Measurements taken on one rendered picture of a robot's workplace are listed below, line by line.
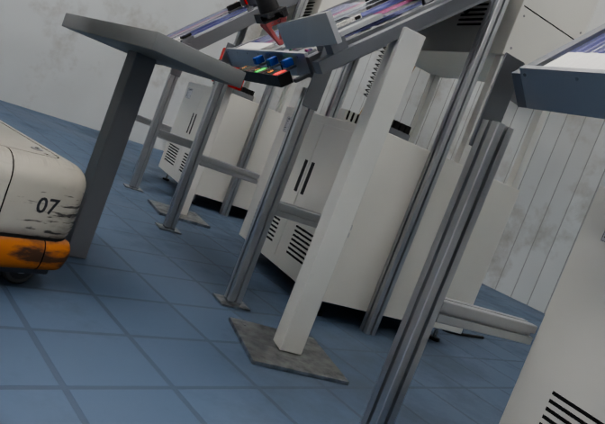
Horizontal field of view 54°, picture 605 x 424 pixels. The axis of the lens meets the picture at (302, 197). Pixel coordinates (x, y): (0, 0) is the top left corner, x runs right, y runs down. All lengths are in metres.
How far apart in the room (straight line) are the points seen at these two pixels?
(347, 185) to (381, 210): 0.49
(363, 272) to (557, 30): 1.05
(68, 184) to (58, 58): 4.00
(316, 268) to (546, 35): 1.21
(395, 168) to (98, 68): 3.85
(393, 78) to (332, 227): 0.38
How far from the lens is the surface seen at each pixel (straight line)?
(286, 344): 1.47
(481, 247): 2.20
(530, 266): 4.80
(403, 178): 1.90
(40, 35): 5.22
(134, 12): 5.46
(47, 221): 1.31
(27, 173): 1.26
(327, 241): 1.42
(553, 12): 2.24
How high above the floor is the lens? 0.48
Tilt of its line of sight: 4 degrees down
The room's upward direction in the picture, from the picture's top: 21 degrees clockwise
